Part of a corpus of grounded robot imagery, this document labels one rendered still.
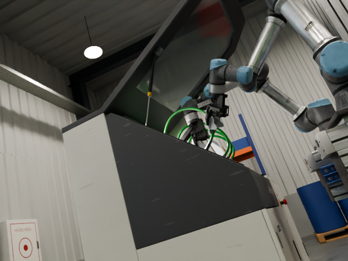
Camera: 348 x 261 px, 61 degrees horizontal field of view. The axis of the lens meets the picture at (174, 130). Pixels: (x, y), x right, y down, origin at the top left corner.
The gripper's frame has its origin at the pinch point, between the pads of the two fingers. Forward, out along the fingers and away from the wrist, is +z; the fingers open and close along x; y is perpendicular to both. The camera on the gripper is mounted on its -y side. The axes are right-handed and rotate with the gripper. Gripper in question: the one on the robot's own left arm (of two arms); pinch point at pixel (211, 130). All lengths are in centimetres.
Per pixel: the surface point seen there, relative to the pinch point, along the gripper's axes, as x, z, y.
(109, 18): 293, -41, -597
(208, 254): -37, 32, 33
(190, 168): -27.2, 6.0, 12.6
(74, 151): -53, 11, -47
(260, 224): -23, 18, 45
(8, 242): -59, 276, -350
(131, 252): -54, 41, 4
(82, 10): 224, -59, -594
